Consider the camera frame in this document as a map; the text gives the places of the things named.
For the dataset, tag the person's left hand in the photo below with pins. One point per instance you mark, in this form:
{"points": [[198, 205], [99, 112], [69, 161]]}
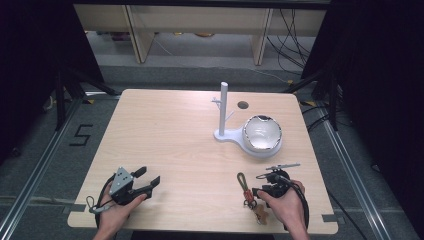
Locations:
{"points": [[115, 215]]}

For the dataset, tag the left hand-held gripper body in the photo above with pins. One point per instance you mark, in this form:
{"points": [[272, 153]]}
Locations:
{"points": [[120, 181]]}

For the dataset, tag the white jewelry stand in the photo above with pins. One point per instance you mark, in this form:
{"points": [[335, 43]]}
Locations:
{"points": [[223, 110]]}

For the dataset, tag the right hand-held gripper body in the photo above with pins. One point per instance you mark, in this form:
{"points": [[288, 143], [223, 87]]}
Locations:
{"points": [[279, 183]]}

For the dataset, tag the black curtain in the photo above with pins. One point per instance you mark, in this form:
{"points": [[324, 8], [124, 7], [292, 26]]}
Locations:
{"points": [[36, 66], [383, 100]]}

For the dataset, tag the black metal stand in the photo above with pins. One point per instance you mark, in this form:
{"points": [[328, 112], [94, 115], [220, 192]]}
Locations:
{"points": [[328, 96], [63, 100]]}

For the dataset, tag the aluminium floor rail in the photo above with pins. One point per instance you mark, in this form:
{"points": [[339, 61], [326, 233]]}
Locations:
{"points": [[36, 173], [353, 180]]}

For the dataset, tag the person's right hand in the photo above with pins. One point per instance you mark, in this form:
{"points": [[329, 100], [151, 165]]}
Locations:
{"points": [[288, 208]]}

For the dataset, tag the light wooden shelf unit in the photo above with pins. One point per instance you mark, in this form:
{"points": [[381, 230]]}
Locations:
{"points": [[200, 20]]}

